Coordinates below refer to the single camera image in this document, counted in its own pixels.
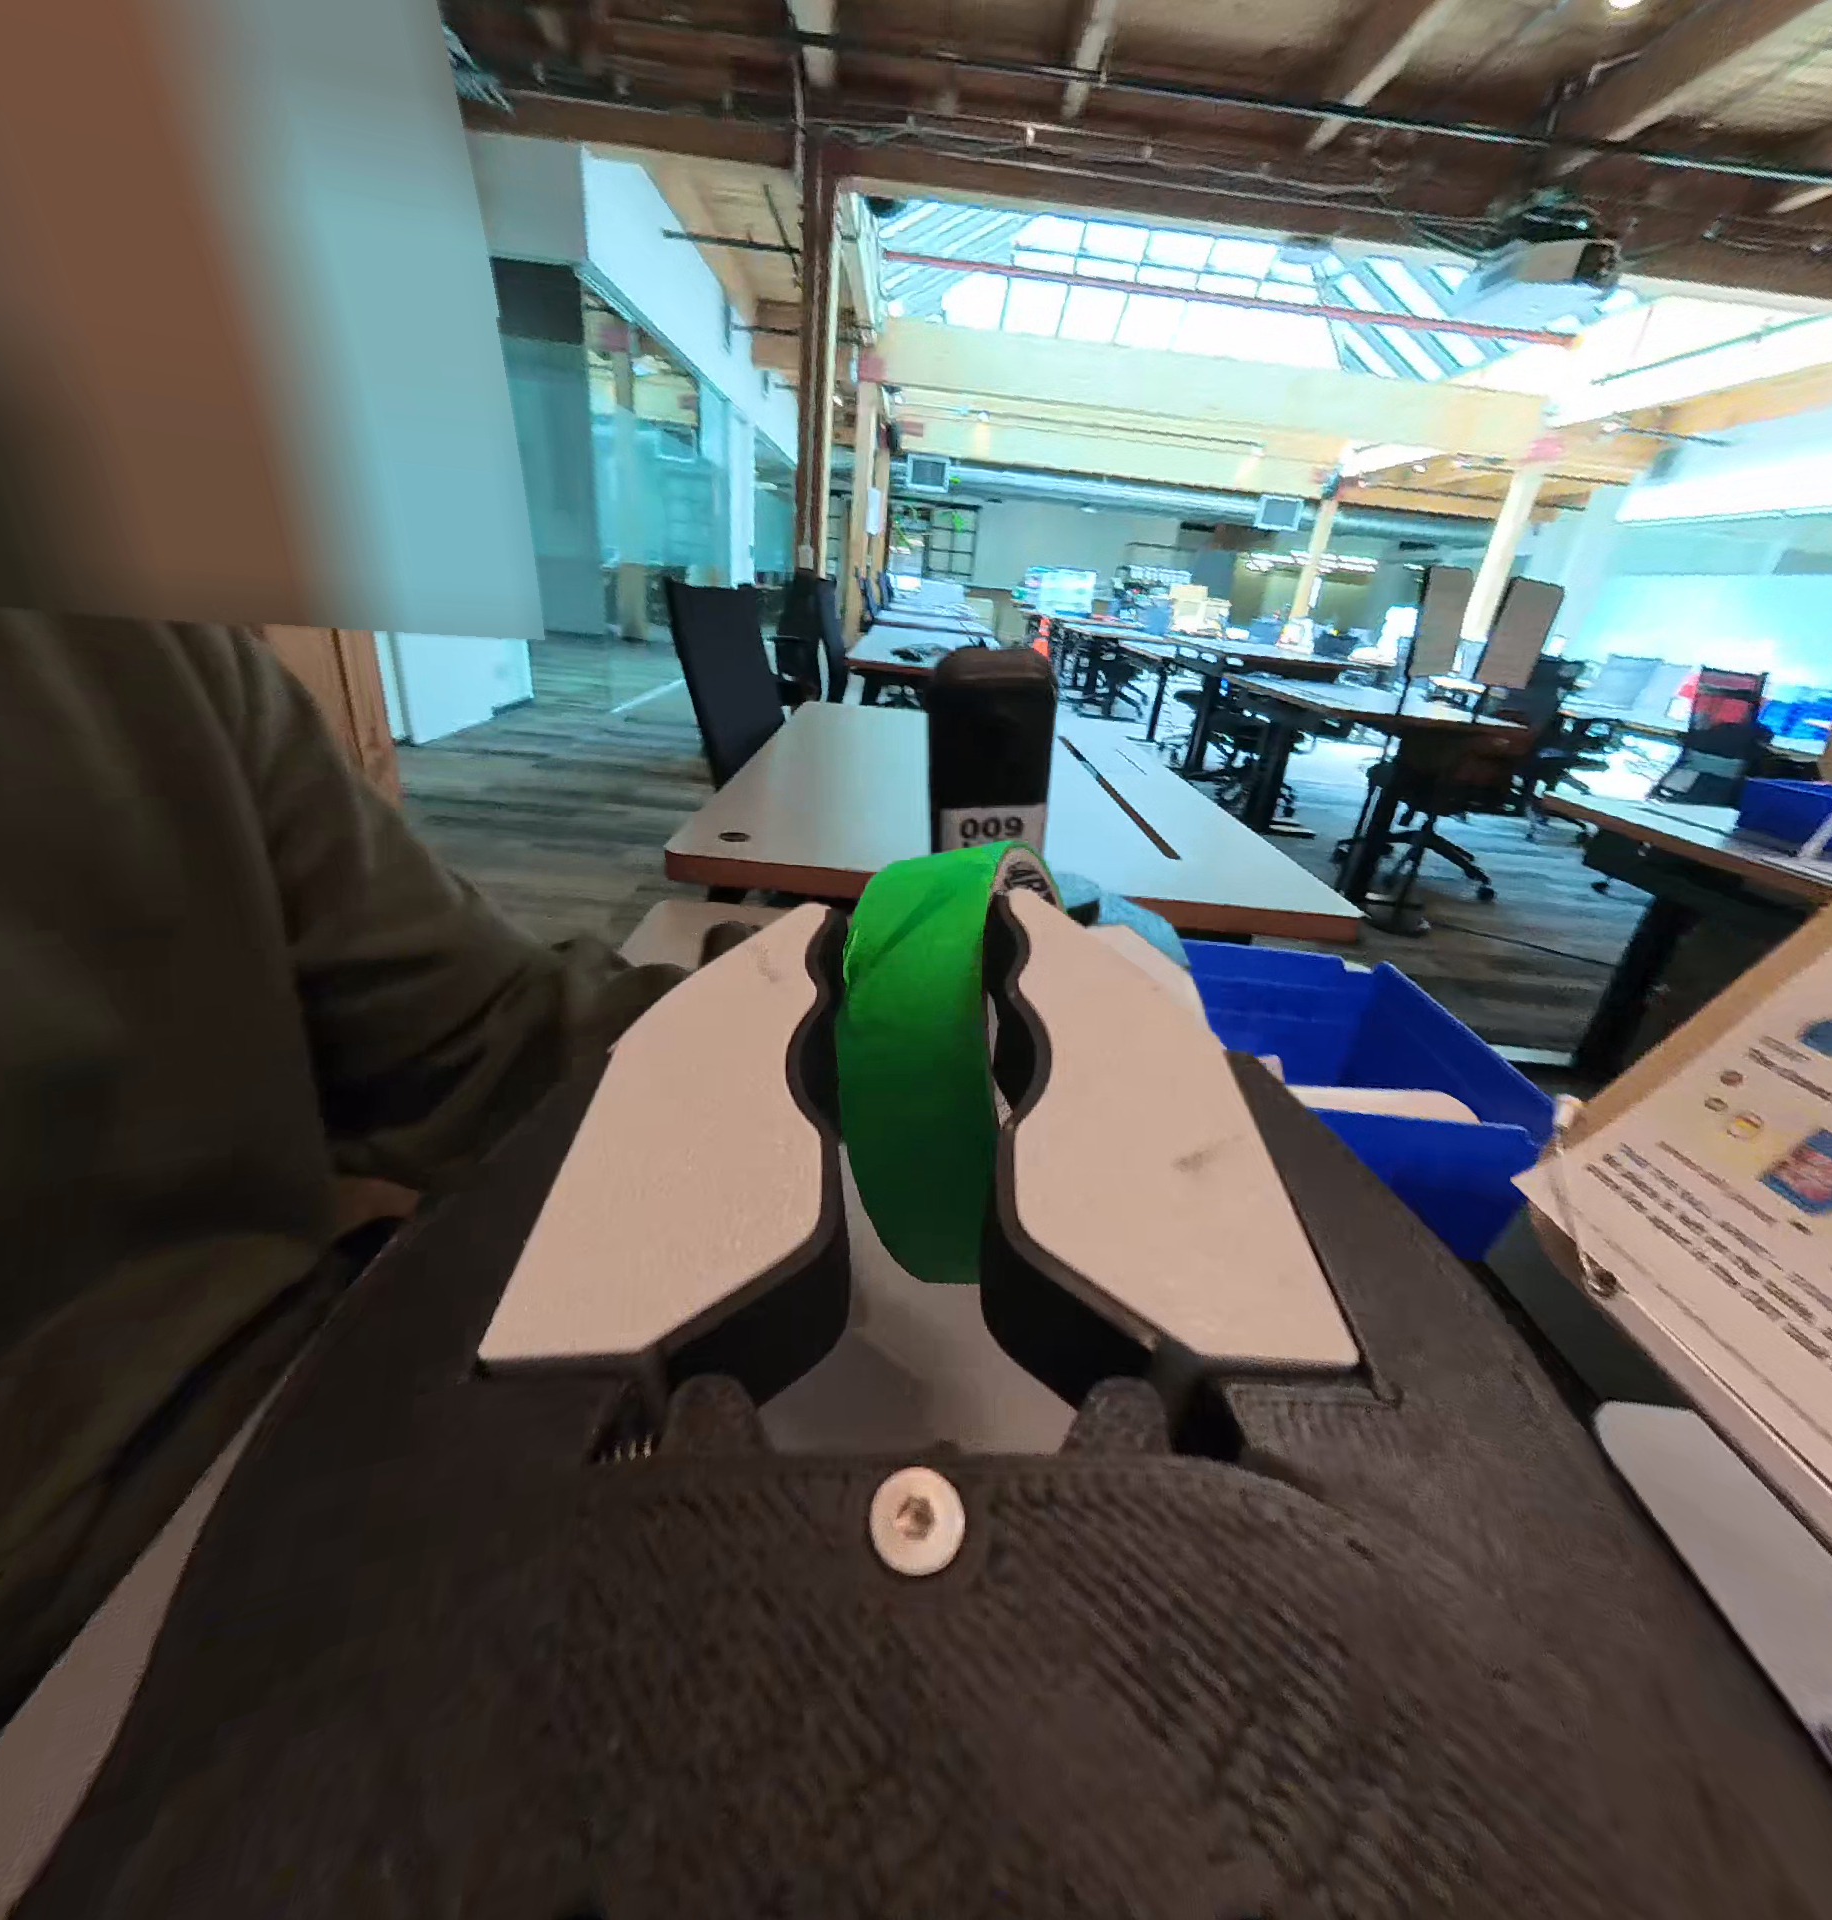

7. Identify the green tape roll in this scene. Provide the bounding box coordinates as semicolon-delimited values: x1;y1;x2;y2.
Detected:
834;839;1066;1287

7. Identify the grey divider panel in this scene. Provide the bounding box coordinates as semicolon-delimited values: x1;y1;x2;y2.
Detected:
1414;566;1476;687
1475;576;1567;692

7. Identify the black high-back chair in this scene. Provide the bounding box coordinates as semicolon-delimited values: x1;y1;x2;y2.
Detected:
665;576;792;795

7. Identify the black red mesh chair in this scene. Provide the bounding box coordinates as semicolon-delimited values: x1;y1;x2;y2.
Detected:
1647;665;1776;812

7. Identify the dark wooden column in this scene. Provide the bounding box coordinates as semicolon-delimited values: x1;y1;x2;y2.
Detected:
785;133;847;578

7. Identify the person's left forearm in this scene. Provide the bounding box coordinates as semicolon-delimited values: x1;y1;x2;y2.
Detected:
315;929;693;1189

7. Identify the blue plastic bin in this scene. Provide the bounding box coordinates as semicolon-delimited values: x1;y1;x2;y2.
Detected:
1183;941;1558;1263

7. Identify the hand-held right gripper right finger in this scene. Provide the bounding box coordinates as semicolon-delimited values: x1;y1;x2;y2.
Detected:
979;891;1366;1418

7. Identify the white stand base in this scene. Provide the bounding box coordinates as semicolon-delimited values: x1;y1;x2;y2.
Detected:
1595;1399;1832;1809

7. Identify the white-top table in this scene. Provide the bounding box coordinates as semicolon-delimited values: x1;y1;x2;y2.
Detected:
665;701;1368;947

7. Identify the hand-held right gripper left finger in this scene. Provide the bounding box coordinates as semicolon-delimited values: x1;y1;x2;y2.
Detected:
475;899;854;1403

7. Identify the small blue bin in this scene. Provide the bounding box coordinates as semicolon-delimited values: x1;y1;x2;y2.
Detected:
1736;776;1832;859

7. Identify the white cord with metal ring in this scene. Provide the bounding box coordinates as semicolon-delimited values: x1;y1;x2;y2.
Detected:
1543;1093;1627;1301

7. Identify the printed instruction sheet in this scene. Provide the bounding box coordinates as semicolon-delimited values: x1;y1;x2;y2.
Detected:
1513;884;1832;1517

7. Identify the ceiling projector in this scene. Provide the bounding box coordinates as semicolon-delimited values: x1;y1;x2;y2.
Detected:
1457;231;1627;309

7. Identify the long wooden-top table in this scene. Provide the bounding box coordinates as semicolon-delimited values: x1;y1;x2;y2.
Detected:
1224;670;1536;902

